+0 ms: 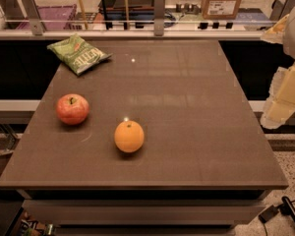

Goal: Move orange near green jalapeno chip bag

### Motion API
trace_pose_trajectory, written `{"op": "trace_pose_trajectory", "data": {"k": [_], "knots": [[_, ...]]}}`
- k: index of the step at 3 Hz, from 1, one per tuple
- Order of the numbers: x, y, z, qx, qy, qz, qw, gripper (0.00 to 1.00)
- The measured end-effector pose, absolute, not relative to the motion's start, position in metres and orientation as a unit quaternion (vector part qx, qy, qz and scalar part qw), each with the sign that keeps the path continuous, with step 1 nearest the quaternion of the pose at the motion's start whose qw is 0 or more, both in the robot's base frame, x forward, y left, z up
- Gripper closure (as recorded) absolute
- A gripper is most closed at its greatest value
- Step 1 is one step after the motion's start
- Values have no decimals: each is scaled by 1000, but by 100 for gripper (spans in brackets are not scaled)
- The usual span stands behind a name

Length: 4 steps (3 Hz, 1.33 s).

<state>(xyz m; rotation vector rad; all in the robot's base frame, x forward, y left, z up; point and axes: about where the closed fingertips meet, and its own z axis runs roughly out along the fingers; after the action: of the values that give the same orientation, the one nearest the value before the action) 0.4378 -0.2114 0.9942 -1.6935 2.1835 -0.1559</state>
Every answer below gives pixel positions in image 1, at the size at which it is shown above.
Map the black floor device with cable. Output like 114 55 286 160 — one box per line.
258 196 295 236

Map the orange fruit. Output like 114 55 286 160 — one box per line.
114 120 145 153

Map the red apple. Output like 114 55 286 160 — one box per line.
56 93 89 125

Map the left metal railing bracket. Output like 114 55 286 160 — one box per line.
21 0 45 35

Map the middle metal railing bracket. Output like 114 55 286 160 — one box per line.
154 0 165 36

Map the metal railing bracket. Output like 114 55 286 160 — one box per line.
269 0 295 21
154 0 165 36
21 0 45 35

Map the right metal railing bracket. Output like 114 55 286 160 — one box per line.
269 0 295 21

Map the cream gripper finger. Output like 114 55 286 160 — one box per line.
261 63 295 129
261 15 289 44

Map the purple plastic crate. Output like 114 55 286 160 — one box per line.
16 3 79 31

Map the cardboard box with label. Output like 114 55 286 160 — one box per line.
201 0 242 20

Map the green jalapeno chip bag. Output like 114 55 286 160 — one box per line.
47 34 111 76

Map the horizontal metal railing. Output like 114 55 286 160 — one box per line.
0 30 263 40

